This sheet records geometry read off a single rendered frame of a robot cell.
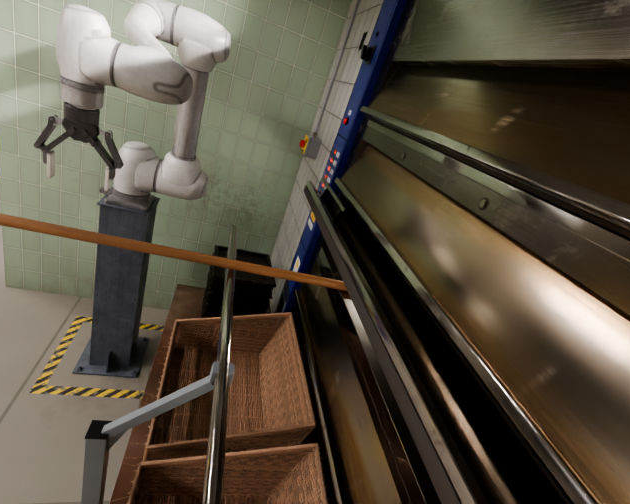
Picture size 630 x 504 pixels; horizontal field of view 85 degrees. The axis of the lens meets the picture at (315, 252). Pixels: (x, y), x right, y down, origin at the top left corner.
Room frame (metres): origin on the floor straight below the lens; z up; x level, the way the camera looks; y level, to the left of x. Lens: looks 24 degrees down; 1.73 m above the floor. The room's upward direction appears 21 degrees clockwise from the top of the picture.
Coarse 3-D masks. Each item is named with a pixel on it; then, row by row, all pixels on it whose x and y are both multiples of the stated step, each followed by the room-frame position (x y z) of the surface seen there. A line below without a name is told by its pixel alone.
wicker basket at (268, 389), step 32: (192, 320) 1.11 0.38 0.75; (256, 320) 1.20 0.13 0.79; (288, 320) 1.23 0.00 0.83; (192, 352) 1.10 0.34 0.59; (256, 352) 1.23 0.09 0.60; (288, 352) 1.08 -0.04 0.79; (160, 384) 0.79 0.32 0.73; (256, 384) 1.06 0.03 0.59; (288, 384) 0.95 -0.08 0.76; (160, 416) 0.78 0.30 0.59; (192, 416) 0.82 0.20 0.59; (256, 416) 0.91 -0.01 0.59; (288, 416) 0.84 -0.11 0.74; (160, 448) 0.60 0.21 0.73; (192, 448) 0.63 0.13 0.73; (256, 448) 0.69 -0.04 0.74
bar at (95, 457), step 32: (224, 288) 0.80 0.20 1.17; (224, 320) 0.67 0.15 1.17; (224, 352) 0.57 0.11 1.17; (192, 384) 0.52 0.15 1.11; (224, 384) 0.49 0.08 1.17; (128, 416) 0.48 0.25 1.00; (224, 416) 0.42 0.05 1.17; (96, 448) 0.44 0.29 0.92; (224, 448) 0.37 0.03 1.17; (96, 480) 0.44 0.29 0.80
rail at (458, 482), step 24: (312, 192) 1.15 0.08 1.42; (336, 240) 0.80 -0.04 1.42; (360, 288) 0.60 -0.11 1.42; (384, 336) 0.47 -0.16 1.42; (408, 360) 0.42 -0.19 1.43; (408, 384) 0.38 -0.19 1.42; (432, 408) 0.34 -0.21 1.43; (432, 432) 0.31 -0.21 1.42; (456, 456) 0.28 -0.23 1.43; (456, 480) 0.26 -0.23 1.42
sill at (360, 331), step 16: (320, 256) 1.27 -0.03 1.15; (336, 272) 1.12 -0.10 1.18; (352, 304) 0.95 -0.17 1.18; (352, 320) 0.86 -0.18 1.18; (352, 336) 0.82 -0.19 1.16; (368, 352) 0.74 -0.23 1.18; (368, 368) 0.69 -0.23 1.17; (368, 384) 0.67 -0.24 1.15; (384, 384) 0.65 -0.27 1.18; (384, 400) 0.60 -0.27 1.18; (384, 416) 0.57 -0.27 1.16; (400, 416) 0.57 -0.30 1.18; (400, 432) 0.53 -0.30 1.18; (400, 448) 0.50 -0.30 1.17; (416, 448) 0.50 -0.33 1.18; (400, 464) 0.48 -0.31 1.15; (416, 464) 0.47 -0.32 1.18; (416, 480) 0.44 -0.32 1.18; (416, 496) 0.42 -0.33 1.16; (432, 496) 0.42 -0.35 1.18
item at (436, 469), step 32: (320, 192) 1.26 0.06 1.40; (320, 224) 0.94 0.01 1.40; (352, 224) 1.06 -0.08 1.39; (384, 256) 0.91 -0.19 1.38; (352, 288) 0.62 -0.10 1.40; (384, 288) 0.69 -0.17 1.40; (416, 320) 0.61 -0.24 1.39; (384, 352) 0.45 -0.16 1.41; (416, 352) 0.49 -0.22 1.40; (448, 352) 0.55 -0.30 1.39; (448, 384) 0.45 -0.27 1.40; (416, 416) 0.34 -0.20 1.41; (448, 416) 0.37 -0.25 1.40; (480, 416) 0.41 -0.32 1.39; (480, 448) 0.34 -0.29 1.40; (512, 448) 0.37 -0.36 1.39; (448, 480) 0.27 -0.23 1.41; (480, 480) 0.29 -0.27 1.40; (512, 480) 0.31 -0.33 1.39; (544, 480) 0.34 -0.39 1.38
